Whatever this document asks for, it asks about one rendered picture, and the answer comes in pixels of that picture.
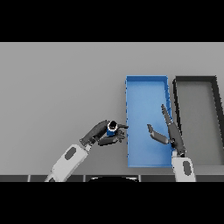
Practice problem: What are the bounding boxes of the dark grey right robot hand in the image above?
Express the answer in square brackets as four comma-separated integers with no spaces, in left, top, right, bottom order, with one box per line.
[146,103,187,158]

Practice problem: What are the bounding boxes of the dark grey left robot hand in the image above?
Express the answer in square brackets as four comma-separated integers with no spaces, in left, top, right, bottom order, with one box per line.
[79,119,130,148]

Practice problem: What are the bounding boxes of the blue pipe with pale ring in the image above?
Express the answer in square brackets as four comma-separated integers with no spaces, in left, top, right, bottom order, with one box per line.
[106,120,119,137]

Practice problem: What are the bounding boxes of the dark grey bin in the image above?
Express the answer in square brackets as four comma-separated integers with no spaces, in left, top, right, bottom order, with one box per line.
[171,75,224,166]

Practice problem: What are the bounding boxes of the blue bin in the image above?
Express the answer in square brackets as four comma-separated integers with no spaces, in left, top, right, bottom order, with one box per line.
[124,74,174,169]

